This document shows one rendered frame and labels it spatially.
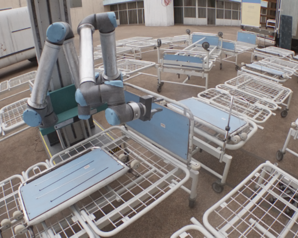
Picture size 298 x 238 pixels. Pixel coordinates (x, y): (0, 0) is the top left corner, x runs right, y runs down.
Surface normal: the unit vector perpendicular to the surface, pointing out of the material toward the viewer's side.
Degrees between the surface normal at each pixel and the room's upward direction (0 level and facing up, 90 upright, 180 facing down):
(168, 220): 0
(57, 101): 90
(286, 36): 84
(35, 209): 5
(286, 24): 83
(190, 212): 0
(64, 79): 90
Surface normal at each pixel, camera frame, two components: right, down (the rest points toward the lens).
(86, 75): 0.13, -0.38
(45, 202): -0.10, -0.88
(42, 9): 0.64, 0.37
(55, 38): 0.21, 0.40
